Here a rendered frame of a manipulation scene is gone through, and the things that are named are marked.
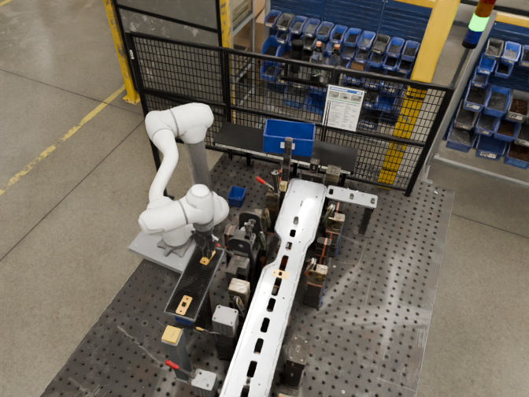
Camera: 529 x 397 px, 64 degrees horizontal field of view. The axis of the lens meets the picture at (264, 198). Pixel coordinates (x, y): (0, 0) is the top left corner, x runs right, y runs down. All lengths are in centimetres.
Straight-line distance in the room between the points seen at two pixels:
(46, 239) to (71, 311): 73
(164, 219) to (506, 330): 265
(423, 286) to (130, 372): 162
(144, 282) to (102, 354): 43
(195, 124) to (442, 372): 224
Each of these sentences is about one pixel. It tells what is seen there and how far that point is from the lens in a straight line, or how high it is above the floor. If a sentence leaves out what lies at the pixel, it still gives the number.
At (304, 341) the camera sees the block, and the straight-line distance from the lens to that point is 193.
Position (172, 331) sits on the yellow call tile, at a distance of 182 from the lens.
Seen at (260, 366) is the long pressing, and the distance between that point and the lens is 191.
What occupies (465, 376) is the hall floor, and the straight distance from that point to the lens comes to 326.
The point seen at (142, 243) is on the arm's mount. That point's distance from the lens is 260.
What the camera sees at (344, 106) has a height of 132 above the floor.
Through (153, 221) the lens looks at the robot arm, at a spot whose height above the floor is 156.
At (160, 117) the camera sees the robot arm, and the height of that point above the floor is 157.
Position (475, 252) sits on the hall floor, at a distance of 384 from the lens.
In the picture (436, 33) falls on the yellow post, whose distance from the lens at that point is 237.
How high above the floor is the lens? 280
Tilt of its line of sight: 48 degrees down
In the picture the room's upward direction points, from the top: 2 degrees clockwise
